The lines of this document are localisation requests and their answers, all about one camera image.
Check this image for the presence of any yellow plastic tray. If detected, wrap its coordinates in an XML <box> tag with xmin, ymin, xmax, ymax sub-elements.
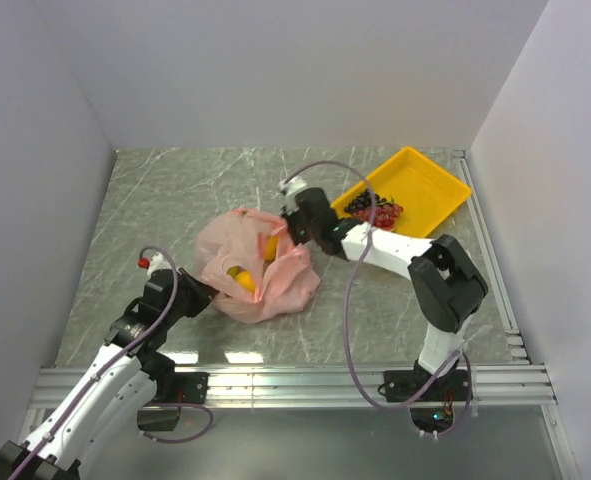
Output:
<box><xmin>332</xmin><ymin>147</ymin><xmax>472</xmax><ymax>238</ymax></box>

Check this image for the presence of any dark purple grape bunch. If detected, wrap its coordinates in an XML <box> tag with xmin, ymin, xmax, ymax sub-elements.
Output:
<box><xmin>344</xmin><ymin>190</ymin><xmax>393</xmax><ymax>214</ymax></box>

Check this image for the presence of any aluminium rail frame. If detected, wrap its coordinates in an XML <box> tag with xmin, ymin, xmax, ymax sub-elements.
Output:
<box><xmin>39</xmin><ymin>154</ymin><xmax>580</xmax><ymax>479</ymax></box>

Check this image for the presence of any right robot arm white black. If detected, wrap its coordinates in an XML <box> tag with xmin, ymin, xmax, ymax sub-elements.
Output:
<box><xmin>279</xmin><ymin>177</ymin><xmax>489</xmax><ymax>400</ymax></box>

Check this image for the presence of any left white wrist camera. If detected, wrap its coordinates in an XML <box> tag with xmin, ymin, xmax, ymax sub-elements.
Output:
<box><xmin>137</xmin><ymin>253</ymin><xmax>170</xmax><ymax>278</ymax></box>

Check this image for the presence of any yellow lemon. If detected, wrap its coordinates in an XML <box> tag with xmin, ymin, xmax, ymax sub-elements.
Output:
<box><xmin>227</xmin><ymin>266</ymin><xmax>256</xmax><ymax>293</ymax></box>
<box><xmin>263</xmin><ymin>236</ymin><xmax>279</xmax><ymax>263</ymax></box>

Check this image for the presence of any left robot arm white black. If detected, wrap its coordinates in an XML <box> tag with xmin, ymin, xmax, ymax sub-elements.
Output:
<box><xmin>0</xmin><ymin>267</ymin><xmax>217</xmax><ymax>479</ymax></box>

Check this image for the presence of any pink plastic bag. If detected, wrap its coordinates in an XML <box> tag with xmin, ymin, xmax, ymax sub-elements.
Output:
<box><xmin>193</xmin><ymin>208</ymin><xmax>321</xmax><ymax>324</ymax></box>

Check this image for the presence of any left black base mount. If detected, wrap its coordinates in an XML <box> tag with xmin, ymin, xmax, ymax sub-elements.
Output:
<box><xmin>137</xmin><ymin>372</ymin><xmax>214</xmax><ymax>434</ymax></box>

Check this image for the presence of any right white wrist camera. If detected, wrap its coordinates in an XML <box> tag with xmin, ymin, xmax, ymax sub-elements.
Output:
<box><xmin>278</xmin><ymin>176</ymin><xmax>308</xmax><ymax>214</ymax></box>

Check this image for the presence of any red grape bunch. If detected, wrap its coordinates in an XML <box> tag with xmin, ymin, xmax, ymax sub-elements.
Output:
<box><xmin>351</xmin><ymin>203</ymin><xmax>404</xmax><ymax>231</ymax></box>

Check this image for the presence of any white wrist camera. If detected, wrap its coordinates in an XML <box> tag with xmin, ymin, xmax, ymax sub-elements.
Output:
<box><xmin>137</xmin><ymin>253</ymin><xmax>170</xmax><ymax>278</ymax></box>
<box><xmin>278</xmin><ymin>176</ymin><xmax>308</xmax><ymax>214</ymax></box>

